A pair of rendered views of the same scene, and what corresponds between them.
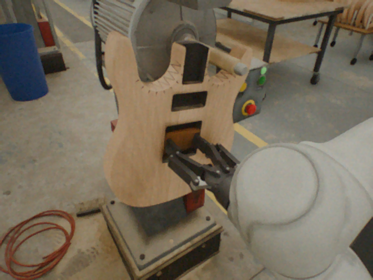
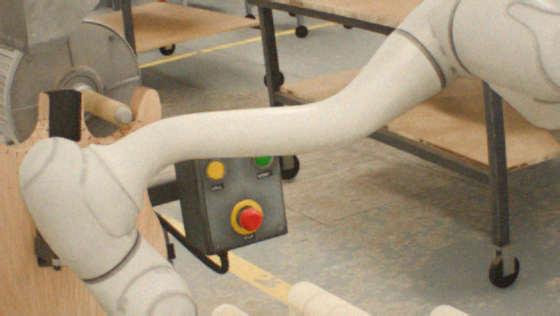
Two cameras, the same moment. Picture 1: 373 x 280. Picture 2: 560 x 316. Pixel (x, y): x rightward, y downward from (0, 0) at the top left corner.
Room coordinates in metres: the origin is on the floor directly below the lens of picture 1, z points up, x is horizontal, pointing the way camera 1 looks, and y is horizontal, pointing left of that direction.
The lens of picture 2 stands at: (-1.13, -0.52, 1.64)
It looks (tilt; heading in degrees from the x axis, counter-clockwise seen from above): 16 degrees down; 6
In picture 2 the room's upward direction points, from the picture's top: 7 degrees counter-clockwise
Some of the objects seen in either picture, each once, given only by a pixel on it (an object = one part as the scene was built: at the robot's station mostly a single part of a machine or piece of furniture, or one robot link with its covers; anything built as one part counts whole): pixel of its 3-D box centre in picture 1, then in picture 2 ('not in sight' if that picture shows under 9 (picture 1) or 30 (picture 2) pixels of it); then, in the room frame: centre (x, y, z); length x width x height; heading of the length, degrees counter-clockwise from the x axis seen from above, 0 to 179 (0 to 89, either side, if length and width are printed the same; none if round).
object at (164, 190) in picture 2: not in sight; (169, 189); (0.89, -0.08, 1.02); 0.19 x 0.04 x 0.04; 123
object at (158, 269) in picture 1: (160, 228); not in sight; (0.92, 0.16, 0.12); 0.61 x 0.51 x 0.25; 123
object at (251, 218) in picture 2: (249, 108); (248, 218); (0.83, -0.22, 0.98); 0.04 x 0.04 x 0.04; 33
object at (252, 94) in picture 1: (221, 93); (201, 196); (0.93, -0.13, 0.99); 0.24 x 0.21 x 0.26; 33
